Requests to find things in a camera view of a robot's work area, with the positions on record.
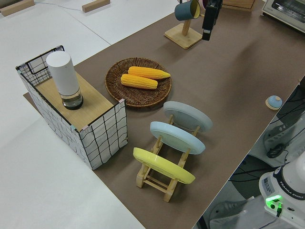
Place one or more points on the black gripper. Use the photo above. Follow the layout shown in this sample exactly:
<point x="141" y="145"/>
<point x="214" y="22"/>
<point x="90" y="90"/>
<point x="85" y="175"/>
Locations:
<point x="210" y="16"/>

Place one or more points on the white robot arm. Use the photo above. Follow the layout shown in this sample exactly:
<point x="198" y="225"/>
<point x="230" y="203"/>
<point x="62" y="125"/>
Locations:
<point x="286" y="186"/>

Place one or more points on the wooden mug tree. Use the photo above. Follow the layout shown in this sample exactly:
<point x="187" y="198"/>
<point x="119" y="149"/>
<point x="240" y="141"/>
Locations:
<point x="183" y="37"/>

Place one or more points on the pink mug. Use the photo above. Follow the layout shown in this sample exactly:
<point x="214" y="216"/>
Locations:
<point x="204" y="3"/>

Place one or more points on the teal mug yellow inside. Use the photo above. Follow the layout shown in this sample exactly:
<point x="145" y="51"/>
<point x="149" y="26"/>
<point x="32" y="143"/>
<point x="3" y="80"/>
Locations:
<point x="184" y="10"/>

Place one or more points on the brown table mat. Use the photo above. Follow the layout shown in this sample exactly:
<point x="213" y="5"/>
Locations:
<point x="226" y="83"/>

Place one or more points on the yellow corn cob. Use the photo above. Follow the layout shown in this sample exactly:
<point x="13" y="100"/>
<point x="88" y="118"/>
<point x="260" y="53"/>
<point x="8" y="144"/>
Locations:
<point x="149" y="72"/>
<point x="139" y="81"/>

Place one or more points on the white toaster oven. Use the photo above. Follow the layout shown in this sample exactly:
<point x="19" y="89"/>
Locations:
<point x="283" y="12"/>

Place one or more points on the grey plate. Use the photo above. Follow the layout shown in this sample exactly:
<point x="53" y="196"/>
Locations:
<point x="190" y="117"/>

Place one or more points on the round wicker basket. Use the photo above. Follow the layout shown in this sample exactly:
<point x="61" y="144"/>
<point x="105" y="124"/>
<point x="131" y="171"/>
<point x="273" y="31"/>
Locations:
<point x="138" y="95"/>

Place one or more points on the light blue plate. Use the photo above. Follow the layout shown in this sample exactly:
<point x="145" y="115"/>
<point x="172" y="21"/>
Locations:
<point x="177" y="137"/>

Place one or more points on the wooden block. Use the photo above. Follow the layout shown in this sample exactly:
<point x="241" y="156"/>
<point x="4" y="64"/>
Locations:
<point x="95" y="6"/>
<point x="16" y="7"/>

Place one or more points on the white power strip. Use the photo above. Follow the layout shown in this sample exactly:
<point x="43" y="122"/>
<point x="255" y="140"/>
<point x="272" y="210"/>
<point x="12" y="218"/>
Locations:
<point x="278" y="133"/>

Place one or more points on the yellow plate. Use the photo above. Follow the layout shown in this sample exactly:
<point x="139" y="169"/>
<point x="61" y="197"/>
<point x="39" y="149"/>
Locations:
<point x="164" y="167"/>

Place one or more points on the white cylinder bottle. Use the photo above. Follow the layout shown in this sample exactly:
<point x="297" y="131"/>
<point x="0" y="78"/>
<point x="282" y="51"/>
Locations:
<point x="63" y="74"/>

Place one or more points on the wooden dish rack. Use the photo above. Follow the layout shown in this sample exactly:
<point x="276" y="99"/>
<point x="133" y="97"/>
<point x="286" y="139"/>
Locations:
<point x="156" y="183"/>

